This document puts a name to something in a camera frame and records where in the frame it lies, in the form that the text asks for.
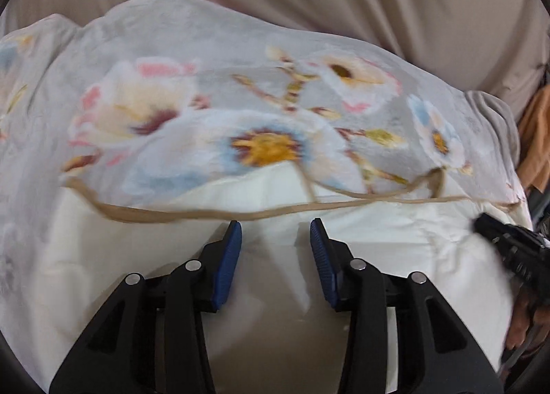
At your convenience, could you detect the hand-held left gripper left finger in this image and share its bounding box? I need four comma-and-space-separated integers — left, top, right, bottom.
49, 220, 242, 394

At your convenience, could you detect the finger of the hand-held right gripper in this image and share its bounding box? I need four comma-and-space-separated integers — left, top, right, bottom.
473, 212, 518, 249

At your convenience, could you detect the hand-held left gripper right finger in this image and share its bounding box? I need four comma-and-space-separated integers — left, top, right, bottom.
309, 218, 504, 394

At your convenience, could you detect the cream quilted jacket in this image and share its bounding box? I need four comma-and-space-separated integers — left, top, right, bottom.
41, 161, 536, 394

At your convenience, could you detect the person's right hand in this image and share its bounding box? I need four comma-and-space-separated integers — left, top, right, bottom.
505, 284, 550, 352

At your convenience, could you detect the orange cloth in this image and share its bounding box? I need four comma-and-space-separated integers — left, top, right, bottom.
517, 85, 550, 194

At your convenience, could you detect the grey fleece blanket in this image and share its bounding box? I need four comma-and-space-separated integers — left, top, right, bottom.
463, 90, 521, 171

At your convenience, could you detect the floral fleece blanket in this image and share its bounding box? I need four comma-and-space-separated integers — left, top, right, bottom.
0, 0, 531, 377

